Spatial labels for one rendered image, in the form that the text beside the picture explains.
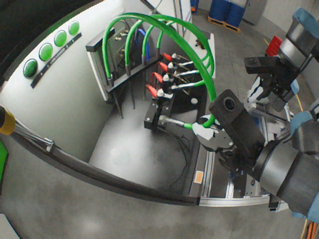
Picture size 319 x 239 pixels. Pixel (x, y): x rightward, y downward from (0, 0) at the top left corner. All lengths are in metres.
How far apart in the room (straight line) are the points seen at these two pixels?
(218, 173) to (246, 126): 1.27
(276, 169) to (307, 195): 0.07
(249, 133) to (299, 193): 0.13
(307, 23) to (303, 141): 0.25
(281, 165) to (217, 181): 1.29
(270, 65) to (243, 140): 0.22
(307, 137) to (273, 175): 0.15
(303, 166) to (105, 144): 0.76
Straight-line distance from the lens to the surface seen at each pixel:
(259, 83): 0.44
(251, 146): 0.23
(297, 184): 0.20
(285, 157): 0.21
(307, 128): 0.34
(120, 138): 0.74
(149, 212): 1.54
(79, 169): 0.28
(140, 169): 0.69
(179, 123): 0.38
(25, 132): 0.17
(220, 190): 1.48
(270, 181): 0.21
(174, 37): 0.23
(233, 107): 0.21
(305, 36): 0.36
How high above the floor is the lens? 1.52
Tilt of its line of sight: 62 degrees down
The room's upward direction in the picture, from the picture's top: 8 degrees clockwise
